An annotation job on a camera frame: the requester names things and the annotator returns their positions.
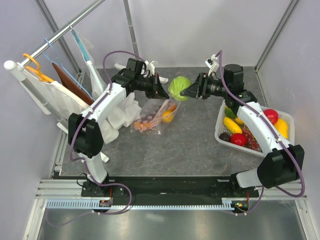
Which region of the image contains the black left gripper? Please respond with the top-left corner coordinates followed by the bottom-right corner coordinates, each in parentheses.
top-left (135, 73), bottom-right (169, 100)

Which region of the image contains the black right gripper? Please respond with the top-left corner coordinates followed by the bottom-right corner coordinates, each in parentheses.
top-left (180, 72), bottom-right (230, 100)

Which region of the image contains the green cabbage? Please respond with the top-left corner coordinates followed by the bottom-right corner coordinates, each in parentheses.
top-left (168, 76), bottom-right (192, 102)

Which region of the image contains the clear pink-dotted zip bag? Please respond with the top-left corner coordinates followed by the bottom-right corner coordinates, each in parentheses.
top-left (130, 97), bottom-right (181, 135)

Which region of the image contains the orange citrus fruit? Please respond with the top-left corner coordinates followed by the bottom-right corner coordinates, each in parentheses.
top-left (161, 110), bottom-right (175, 123)

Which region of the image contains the green-yellow mango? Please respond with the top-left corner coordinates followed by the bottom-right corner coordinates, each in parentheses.
top-left (224, 106), bottom-right (237, 119)

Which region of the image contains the orange carrot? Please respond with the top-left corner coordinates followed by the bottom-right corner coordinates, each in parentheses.
top-left (133, 103), bottom-right (177, 132)

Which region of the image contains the red apple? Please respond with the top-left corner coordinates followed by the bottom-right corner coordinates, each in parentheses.
top-left (263, 108), bottom-right (279, 125)

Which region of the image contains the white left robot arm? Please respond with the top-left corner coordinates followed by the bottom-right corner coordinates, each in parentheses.
top-left (68, 58), bottom-right (169, 197)

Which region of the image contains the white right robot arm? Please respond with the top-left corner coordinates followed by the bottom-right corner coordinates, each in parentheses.
top-left (180, 64), bottom-right (305, 197)

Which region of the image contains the yellow corn cob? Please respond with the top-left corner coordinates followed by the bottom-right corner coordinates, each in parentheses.
top-left (223, 116), bottom-right (243, 134)

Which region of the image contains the yellow lemon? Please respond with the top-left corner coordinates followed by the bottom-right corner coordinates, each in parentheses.
top-left (234, 117), bottom-right (244, 125)

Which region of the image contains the white plastic basket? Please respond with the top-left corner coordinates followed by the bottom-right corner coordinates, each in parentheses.
top-left (214, 102), bottom-right (295, 158)

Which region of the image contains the dark purple mangosteen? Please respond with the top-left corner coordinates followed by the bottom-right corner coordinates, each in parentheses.
top-left (218, 132), bottom-right (231, 142)

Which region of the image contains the teal hanger with white cloth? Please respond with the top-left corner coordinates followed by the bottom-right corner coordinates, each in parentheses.
top-left (71, 29), bottom-right (108, 100)

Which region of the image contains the red tomato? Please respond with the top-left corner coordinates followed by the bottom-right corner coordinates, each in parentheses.
top-left (229, 133), bottom-right (247, 147)

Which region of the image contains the purple grape bunch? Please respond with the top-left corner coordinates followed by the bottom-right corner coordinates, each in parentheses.
top-left (242, 128), bottom-right (260, 152)

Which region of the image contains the brown garment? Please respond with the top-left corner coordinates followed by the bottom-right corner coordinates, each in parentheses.
top-left (47, 63), bottom-right (94, 118)

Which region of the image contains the yellow mango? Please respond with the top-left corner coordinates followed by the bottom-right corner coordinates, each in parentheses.
top-left (274, 118), bottom-right (289, 139)

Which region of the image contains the white garment on hanger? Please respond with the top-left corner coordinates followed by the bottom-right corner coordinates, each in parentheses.
top-left (18, 69), bottom-right (89, 133)

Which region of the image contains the orange hanger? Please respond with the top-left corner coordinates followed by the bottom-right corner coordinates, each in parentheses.
top-left (22, 53), bottom-right (54, 84)

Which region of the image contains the metal clothes rack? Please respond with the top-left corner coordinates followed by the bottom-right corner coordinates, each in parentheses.
top-left (3, 0), bottom-right (169, 163)

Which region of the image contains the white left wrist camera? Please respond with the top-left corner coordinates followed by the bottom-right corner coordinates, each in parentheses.
top-left (144, 60), bottom-right (158, 76)

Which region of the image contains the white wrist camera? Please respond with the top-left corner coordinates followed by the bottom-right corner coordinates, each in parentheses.
top-left (144, 60), bottom-right (158, 76)
top-left (205, 54), bottom-right (219, 75)

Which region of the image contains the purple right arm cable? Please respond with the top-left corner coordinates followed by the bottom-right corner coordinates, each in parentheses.
top-left (216, 49), bottom-right (306, 198)

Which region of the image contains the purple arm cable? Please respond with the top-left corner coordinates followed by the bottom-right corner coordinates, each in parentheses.
top-left (68, 50), bottom-right (146, 163)
top-left (216, 49), bottom-right (306, 198)

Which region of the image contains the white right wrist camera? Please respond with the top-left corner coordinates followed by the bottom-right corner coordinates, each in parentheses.
top-left (205, 54), bottom-right (219, 75)

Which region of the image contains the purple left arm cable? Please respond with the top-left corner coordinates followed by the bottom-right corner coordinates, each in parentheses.
top-left (68, 50), bottom-right (146, 163)

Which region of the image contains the blue wire hanger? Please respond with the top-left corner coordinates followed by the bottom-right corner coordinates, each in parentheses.
top-left (44, 38), bottom-right (95, 106)

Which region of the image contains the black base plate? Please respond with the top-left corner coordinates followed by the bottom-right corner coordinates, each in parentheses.
top-left (81, 176), bottom-right (259, 205)

